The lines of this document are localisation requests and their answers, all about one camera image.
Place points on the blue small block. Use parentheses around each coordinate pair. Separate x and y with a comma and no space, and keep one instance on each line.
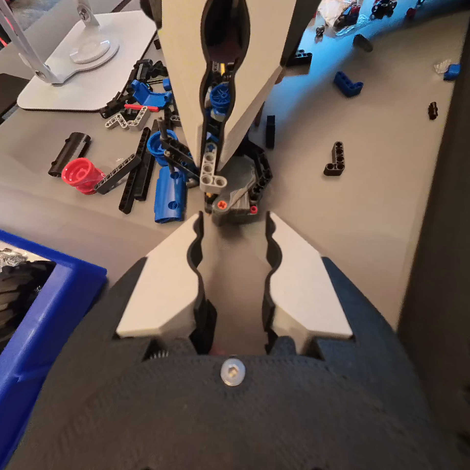
(452,72)

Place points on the small blue connector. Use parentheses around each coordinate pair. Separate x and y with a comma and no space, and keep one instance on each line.
(167,84)

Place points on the grey desk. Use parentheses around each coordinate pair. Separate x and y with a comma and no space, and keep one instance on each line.
(348,220)

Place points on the blue wheel rim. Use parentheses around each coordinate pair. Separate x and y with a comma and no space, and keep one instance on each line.
(219,96)
(156,145)

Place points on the book stand with white base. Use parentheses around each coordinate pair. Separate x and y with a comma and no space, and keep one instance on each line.
(91,80)

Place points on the blue axle pin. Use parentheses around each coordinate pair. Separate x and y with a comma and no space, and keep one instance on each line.
(212,147)

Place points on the blue small L beam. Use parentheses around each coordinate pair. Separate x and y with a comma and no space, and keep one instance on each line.
(347,86)

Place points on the black toy chassis assembly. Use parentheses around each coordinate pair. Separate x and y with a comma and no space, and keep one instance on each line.
(238,183)

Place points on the blue hinged panel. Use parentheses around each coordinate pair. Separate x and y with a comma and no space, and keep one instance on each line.
(150,98)

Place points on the pile of black beams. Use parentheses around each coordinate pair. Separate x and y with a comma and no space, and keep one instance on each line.
(137,172)

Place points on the red wheel rim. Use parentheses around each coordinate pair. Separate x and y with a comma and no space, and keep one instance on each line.
(79,172)

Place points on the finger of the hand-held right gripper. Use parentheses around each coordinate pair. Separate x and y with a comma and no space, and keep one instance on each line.
(264,55)
(181,55)

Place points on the blue tagged plastic bin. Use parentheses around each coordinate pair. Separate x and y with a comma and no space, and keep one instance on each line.
(36,348)

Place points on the black rubber tire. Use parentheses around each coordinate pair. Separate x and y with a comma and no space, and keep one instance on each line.
(18,290)

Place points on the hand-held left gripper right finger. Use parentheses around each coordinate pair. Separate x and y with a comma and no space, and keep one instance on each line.
(308,293)

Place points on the black flat tile bar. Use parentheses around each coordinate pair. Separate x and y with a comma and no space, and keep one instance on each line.
(270,132)

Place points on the light grey L beam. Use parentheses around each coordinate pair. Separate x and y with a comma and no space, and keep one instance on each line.
(115,121)
(137,117)
(207,169)

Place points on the clear plastic scrap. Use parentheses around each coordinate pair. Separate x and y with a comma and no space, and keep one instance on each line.
(440,66)

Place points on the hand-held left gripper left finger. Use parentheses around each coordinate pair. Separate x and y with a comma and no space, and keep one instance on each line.
(161,293)

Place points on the black pin connector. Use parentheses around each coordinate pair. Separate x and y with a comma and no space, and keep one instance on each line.
(432,110)

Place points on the black cylindrical panel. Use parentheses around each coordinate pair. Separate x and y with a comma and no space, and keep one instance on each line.
(69,150)

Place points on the blue flat panel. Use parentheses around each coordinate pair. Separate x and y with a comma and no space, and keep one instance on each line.
(169,198)

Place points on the red axle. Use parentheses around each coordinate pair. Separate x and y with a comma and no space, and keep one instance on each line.
(139,107)

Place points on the dark grey short beam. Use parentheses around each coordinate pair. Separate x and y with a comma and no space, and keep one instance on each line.
(363,42)

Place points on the black small L beam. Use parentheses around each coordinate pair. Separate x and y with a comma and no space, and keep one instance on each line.
(337,154)

